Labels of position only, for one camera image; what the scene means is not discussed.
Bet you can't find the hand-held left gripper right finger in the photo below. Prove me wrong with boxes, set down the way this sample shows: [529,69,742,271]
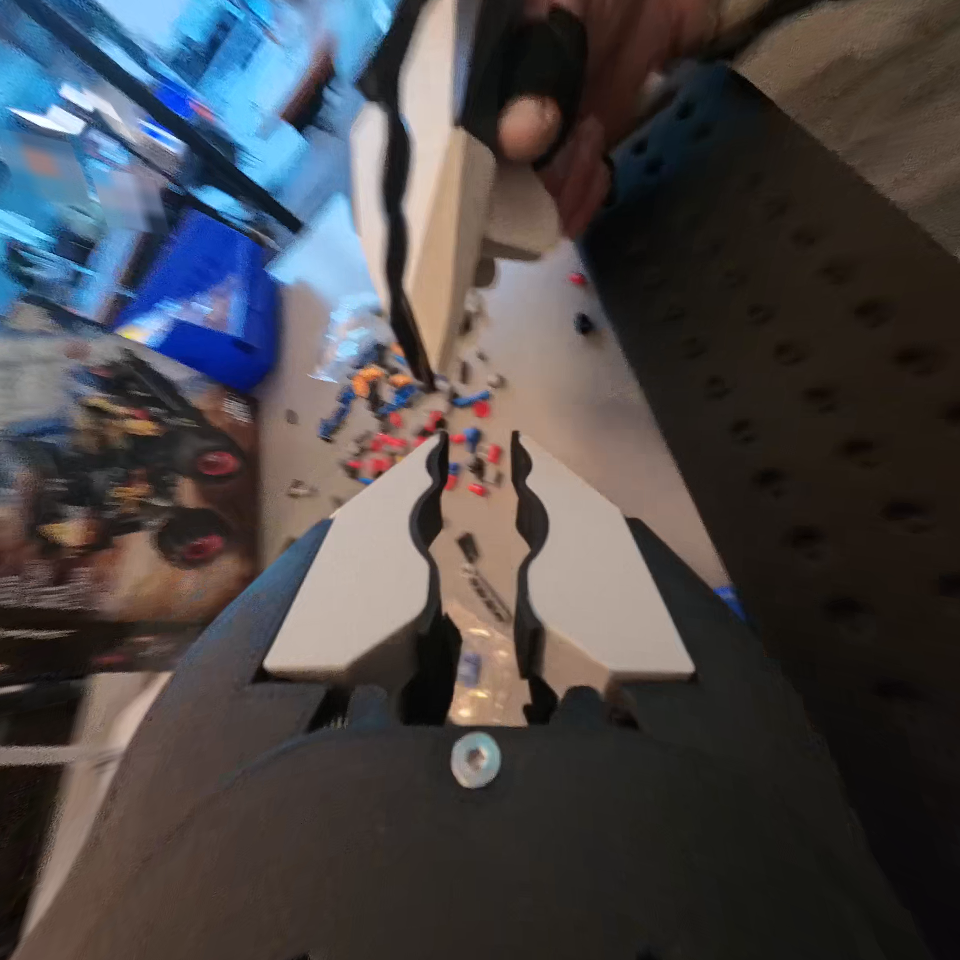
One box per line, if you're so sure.
[510,430,697,723]

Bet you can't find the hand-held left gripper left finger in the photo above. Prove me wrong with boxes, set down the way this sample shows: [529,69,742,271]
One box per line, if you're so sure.
[262,432,464,725]

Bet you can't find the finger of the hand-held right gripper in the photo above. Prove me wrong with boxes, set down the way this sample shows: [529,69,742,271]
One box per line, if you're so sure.
[349,99,438,393]
[399,0,498,374]

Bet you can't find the dark grey thin liftarm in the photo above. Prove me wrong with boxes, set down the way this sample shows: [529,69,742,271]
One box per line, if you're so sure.
[461,564,512,623]

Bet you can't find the grey desk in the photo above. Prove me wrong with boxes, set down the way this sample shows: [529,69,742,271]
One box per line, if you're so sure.
[22,247,732,939]

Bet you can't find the person's right hand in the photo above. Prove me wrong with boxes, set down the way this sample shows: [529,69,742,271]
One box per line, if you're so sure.
[497,0,723,243]

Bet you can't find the clear zip bag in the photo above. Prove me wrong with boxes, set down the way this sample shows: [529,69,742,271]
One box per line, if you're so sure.
[450,622,527,727]

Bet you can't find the clear plastic bag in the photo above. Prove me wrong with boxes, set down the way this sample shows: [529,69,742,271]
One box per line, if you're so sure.
[311,300,384,384]

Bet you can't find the pile of small connector pieces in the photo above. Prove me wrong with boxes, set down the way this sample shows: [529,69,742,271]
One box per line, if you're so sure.
[315,337,512,501]

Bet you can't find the black steel pole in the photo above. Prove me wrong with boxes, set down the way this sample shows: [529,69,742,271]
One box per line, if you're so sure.
[22,0,306,234]

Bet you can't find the blue storage bin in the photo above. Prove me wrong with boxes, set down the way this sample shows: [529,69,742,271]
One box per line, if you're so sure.
[112,206,281,396]

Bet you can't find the printed toy truck set box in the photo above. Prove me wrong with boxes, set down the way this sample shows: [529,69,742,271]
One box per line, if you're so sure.
[0,330,264,677]

